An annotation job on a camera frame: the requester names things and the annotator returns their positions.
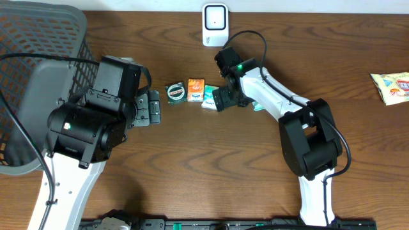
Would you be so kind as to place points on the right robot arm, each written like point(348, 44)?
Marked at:
point(310, 141)

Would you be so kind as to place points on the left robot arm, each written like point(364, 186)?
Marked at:
point(78, 143)

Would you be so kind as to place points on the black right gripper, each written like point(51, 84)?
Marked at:
point(222, 101)

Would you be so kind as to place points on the orange small tissue pack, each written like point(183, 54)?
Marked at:
point(196, 89)

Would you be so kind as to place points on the teal wipes pouch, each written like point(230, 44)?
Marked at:
point(257, 106)

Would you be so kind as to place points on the white barcode scanner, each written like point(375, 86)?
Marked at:
point(215, 24)

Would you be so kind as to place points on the small teal tissue pack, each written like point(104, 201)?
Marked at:
point(208, 100)

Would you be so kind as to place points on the grey plastic shopping basket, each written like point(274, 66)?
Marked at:
point(34, 87)

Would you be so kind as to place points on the yellow wet wipes pack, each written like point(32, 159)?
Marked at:
point(392, 87)

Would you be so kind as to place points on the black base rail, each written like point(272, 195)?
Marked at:
point(118, 219)

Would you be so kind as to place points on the dark green round-label box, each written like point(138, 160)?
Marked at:
point(176, 93)

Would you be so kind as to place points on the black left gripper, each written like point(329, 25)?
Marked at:
point(147, 115)

